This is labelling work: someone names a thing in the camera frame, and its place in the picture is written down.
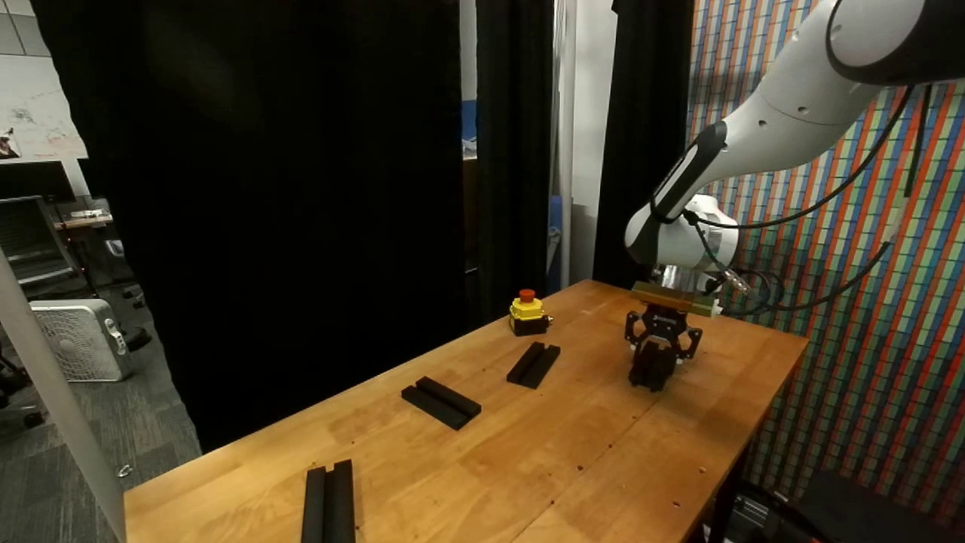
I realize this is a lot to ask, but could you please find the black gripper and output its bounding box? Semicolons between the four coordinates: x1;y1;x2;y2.
621;300;707;374

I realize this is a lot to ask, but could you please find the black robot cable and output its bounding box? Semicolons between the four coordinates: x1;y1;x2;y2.
680;83;933;314

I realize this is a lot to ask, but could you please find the black box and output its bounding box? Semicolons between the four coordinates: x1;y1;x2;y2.
794;466;965;543

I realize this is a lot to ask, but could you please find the long black rail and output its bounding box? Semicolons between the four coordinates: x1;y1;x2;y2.
297;455;359;543

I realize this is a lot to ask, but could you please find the white frame post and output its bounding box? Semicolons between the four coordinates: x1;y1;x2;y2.
551;0;617;290

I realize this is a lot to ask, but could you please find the white box appliance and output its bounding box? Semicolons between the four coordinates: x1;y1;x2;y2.
26;294;133;386

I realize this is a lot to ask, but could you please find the grey slanted board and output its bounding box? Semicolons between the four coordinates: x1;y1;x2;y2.
0;251;129;543

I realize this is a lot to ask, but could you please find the yellow red emergency stop button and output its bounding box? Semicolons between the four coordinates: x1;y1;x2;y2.
508;287;554;339

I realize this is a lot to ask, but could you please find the colourful patterned backdrop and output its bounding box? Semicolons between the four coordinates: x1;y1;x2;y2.
680;0;965;532

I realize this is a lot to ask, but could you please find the short black rail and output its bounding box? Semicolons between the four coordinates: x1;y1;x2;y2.
503;341;564;393
397;374;486;430
629;339;680;396

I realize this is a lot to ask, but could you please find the narrow black curtain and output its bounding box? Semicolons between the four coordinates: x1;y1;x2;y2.
472;0;559;318

